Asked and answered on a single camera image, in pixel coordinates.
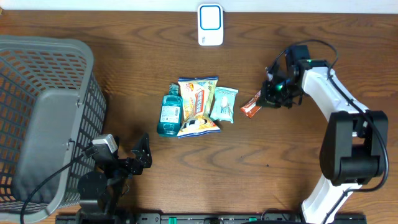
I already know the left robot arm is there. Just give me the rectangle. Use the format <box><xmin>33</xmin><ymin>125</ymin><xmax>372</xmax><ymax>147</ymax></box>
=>
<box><xmin>76</xmin><ymin>133</ymin><xmax>152</xmax><ymax>223</ymax></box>

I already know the white barcode scanner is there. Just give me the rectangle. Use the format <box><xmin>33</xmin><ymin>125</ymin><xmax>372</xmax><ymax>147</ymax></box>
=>
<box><xmin>197</xmin><ymin>3</ymin><xmax>224</xmax><ymax>46</ymax></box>

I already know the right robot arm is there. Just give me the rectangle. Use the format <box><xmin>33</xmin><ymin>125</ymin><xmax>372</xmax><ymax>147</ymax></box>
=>
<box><xmin>256</xmin><ymin>41</ymin><xmax>389</xmax><ymax>223</ymax></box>

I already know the teal mouthwash bottle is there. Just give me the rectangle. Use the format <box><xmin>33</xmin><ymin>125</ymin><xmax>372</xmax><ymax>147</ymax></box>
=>
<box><xmin>157</xmin><ymin>83</ymin><xmax>183</xmax><ymax>137</ymax></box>

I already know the pale green wet wipes pack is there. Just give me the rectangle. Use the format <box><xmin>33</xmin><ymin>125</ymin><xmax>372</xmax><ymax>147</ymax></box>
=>
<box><xmin>210</xmin><ymin>86</ymin><xmax>239</xmax><ymax>124</ymax></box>

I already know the yellow chips bag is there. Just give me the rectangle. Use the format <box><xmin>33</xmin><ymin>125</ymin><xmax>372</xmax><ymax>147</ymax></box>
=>
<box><xmin>177</xmin><ymin>77</ymin><xmax>221</xmax><ymax>138</ymax></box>

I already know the grey plastic shopping basket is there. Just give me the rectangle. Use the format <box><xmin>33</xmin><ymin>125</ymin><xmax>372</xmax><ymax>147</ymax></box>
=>
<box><xmin>1</xmin><ymin>35</ymin><xmax>106</xmax><ymax>223</ymax></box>

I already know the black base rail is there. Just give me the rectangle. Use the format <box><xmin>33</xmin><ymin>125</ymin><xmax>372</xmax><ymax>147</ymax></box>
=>
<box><xmin>55</xmin><ymin>212</ymin><xmax>368</xmax><ymax>224</ymax></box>

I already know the red orange snack stick packet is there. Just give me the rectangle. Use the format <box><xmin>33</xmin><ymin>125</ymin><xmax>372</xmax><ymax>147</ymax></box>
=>
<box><xmin>241</xmin><ymin>91</ymin><xmax>262</xmax><ymax>118</ymax></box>

